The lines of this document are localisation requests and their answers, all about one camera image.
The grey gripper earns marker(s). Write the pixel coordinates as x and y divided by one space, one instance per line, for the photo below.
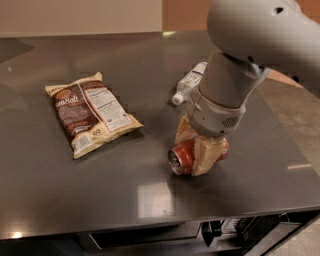
213 118

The red coke can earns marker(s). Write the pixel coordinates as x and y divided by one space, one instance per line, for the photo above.
181 158

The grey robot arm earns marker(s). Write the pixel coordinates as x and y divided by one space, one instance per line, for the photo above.
253 37

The clear plastic water bottle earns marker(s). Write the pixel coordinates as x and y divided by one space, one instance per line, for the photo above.
187 83

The brown sea salt chip bag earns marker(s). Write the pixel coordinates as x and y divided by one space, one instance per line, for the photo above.
90 114

